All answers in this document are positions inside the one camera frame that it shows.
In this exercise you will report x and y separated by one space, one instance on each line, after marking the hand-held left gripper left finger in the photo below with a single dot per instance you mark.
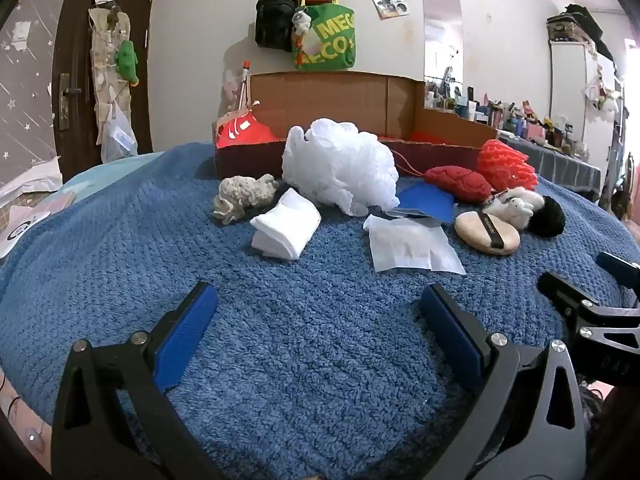
185 332

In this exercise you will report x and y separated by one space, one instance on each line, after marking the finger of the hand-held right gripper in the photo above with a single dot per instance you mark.
620 267
565 292

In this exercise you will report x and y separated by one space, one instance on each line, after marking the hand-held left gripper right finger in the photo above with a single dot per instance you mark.
452 341

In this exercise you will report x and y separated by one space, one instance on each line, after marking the white plush toy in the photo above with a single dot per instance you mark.
515 207

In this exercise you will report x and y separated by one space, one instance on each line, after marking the beige powder puff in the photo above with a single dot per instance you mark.
482 232

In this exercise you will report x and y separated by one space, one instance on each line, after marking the white mesh pouch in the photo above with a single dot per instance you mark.
405 242

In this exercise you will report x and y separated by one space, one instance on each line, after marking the orange-red mesh loofah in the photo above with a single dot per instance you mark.
505 165

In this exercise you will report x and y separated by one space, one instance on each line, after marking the blue cloth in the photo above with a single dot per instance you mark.
425 201

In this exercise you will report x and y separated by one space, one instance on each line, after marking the white cloth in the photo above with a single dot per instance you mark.
285 225

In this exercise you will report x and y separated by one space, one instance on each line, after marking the cream crochet scrunchie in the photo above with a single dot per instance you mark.
240 195

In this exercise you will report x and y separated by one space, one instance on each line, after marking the dark red knitted sponge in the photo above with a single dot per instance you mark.
457 184

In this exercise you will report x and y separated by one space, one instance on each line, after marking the white mesh bath pouf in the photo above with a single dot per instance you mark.
340 165

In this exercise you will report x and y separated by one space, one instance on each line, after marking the brown cardboard box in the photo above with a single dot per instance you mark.
325 95

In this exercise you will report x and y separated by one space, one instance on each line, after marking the blue fleece blanket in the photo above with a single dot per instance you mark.
300 340

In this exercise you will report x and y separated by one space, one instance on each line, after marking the hanging plush toys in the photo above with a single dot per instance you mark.
602 97

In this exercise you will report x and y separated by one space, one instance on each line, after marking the light blue pillow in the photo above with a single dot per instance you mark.
95 180

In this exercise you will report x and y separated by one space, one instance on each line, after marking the cluttered side table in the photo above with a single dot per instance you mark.
520 120

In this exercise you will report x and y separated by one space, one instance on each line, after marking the white wardrobe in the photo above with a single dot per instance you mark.
570 90

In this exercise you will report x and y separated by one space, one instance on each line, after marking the clear plastic bag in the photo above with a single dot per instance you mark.
117 137

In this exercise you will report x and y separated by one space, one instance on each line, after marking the white papers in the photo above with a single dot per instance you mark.
30 177

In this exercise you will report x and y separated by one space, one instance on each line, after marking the black bag on wardrobe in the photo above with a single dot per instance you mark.
582 20

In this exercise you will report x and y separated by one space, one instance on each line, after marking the orange-capped white stick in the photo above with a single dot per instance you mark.
244 85

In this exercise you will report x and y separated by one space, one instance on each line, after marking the green plush crocodile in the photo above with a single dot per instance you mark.
127 60

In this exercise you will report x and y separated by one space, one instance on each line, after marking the cream hanging organizer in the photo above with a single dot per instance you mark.
105 60

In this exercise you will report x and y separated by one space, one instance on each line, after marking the dark wooden door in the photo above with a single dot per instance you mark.
75 35

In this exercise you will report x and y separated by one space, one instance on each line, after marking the black backpack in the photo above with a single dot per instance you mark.
272 20

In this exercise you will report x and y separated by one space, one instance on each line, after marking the green tote bag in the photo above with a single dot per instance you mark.
330 40

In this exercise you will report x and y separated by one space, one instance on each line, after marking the pink wall sticker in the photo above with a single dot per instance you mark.
231 87

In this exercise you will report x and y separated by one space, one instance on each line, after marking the wall mirror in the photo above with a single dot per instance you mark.
442 35

